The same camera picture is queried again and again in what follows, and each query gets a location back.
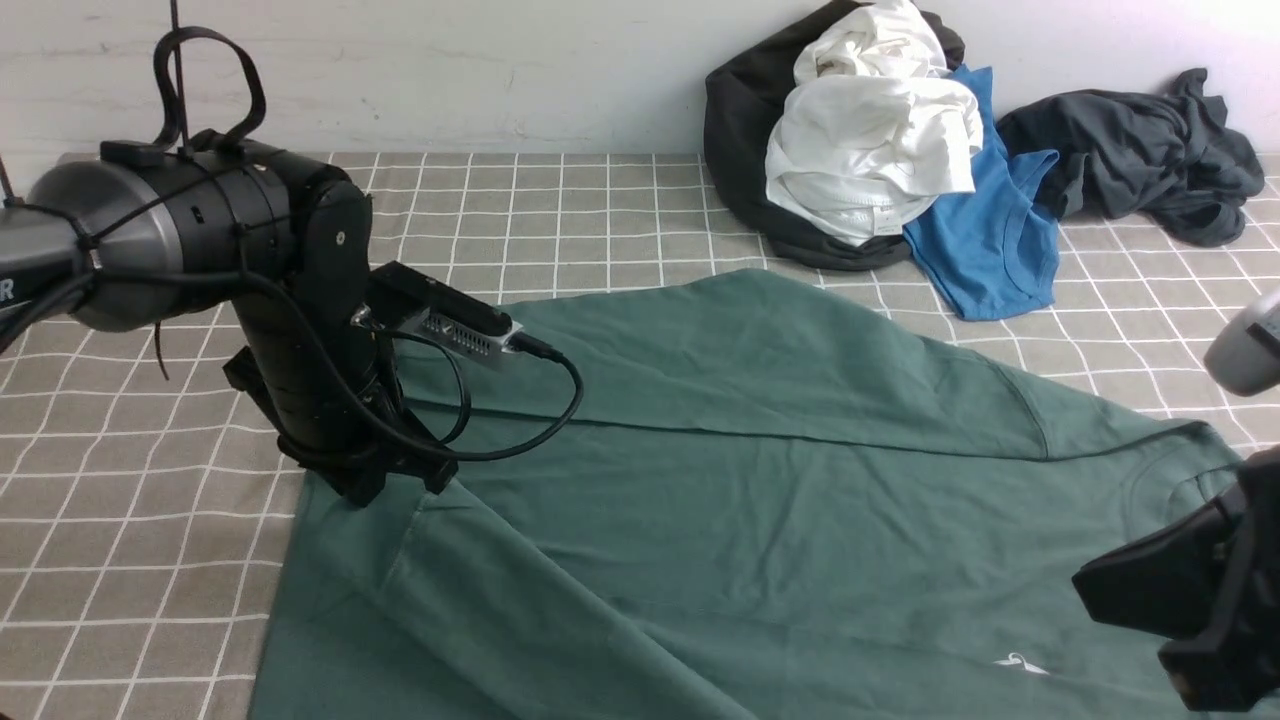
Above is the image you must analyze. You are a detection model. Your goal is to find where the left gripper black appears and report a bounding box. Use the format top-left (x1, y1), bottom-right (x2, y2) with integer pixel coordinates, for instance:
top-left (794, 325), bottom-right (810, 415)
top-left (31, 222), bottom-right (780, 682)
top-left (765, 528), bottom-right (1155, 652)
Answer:
top-left (223, 300), bottom-right (458, 507)

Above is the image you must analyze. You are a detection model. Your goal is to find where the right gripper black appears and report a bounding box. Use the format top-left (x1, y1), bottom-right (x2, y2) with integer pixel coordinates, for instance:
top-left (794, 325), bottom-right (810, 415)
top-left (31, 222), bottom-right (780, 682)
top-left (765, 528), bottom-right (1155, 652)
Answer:
top-left (1071, 448), bottom-right (1279, 712)

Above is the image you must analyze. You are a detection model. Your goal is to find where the green long sleeve shirt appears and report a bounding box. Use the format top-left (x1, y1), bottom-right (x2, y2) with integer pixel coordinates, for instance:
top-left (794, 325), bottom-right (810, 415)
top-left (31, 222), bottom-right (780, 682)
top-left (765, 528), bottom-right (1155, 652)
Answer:
top-left (250, 270), bottom-right (1238, 719)

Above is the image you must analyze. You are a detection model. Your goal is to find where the left robot arm black grey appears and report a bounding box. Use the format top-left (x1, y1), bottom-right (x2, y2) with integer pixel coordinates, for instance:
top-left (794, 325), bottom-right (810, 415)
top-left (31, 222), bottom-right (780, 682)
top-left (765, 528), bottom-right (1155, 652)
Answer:
top-left (3, 131), bottom-right (457, 507)

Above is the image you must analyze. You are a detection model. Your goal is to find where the blue shirt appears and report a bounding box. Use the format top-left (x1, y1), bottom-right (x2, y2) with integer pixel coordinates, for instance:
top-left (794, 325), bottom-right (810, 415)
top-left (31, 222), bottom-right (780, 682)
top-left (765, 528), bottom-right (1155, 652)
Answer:
top-left (905, 67), bottom-right (1059, 322)

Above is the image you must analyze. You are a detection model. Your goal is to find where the dark grey crumpled shirt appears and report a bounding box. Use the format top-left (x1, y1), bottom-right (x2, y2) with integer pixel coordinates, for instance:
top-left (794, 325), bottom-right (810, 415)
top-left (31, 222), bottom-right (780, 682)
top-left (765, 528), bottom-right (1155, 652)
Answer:
top-left (996, 68), bottom-right (1265, 249)

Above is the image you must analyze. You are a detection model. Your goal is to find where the white crumpled shirt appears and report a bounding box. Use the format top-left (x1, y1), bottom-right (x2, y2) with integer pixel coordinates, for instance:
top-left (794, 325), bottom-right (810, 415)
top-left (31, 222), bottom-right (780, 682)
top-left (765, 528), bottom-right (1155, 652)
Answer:
top-left (765, 1), bottom-right (984, 246)

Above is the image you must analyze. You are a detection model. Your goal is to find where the grey checkered tablecloth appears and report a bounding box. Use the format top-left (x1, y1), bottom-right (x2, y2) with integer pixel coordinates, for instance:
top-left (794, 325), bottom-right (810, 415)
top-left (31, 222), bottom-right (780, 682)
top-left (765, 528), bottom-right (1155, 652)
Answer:
top-left (1, 152), bottom-right (1279, 719)

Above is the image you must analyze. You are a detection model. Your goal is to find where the black garment in pile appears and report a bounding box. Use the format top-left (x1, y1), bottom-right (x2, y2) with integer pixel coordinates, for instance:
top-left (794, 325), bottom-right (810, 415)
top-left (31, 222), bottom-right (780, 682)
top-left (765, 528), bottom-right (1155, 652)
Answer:
top-left (703, 1), bottom-right (965, 272)

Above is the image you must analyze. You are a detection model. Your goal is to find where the black camera cable left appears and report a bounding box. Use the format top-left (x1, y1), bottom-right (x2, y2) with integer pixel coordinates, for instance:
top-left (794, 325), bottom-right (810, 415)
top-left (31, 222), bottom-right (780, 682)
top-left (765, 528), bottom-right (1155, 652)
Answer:
top-left (90, 270), bottom-right (585, 465)

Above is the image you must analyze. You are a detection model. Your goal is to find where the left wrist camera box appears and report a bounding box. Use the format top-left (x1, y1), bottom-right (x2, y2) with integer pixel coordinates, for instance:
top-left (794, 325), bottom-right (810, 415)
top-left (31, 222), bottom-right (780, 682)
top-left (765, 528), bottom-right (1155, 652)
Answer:
top-left (362, 263), bottom-right (521, 369)

